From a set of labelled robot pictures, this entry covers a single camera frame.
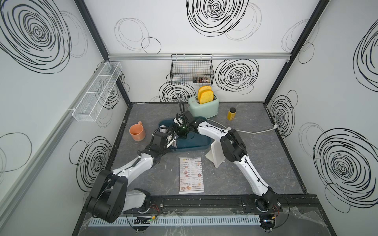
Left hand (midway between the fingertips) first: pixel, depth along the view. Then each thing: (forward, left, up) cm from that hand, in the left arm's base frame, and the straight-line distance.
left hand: (160, 140), depth 90 cm
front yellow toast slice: (+27, -28, +13) cm, 41 cm away
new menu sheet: (-6, -9, +9) cm, 14 cm away
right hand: (+5, -5, -3) cm, 8 cm away
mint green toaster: (+22, -30, +5) cm, 38 cm away
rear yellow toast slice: (+32, -25, +15) cm, 43 cm away
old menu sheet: (-18, -19, -8) cm, 28 cm away
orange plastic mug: (+10, +18, -7) cm, 22 cm away
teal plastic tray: (+8, -23, -12) cm, 27 cm away
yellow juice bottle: (+23, -48, 0) cm, 53 cm away
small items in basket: (+28, -24, +26) cm, 45 cm away
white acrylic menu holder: (-12, -32, +6) cm, 35 cm away
